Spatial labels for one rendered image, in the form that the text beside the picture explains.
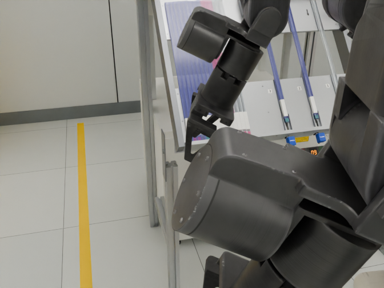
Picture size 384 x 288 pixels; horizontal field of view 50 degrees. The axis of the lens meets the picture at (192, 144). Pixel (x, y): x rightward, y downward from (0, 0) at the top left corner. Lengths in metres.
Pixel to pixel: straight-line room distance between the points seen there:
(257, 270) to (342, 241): 0.07
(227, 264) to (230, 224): 0.12
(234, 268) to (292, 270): 0.09
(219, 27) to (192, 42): 0.05
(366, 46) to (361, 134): 0.05
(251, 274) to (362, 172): 0.11
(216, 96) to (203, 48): 0.08
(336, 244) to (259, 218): 0.05
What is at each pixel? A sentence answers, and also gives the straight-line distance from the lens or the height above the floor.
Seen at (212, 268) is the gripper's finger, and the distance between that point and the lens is 0.39.
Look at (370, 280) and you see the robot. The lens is 0.80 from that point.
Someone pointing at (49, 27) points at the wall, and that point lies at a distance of 3.16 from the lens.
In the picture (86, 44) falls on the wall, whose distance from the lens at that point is 3.18.
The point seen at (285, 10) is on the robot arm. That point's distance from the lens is 0.63.
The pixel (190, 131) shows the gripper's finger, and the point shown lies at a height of 1.05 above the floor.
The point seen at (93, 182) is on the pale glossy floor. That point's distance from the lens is 2.51.
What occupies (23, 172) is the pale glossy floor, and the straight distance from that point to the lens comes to 2.73.
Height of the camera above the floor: 1.34
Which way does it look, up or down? 28 degrees down
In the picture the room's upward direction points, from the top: straight up
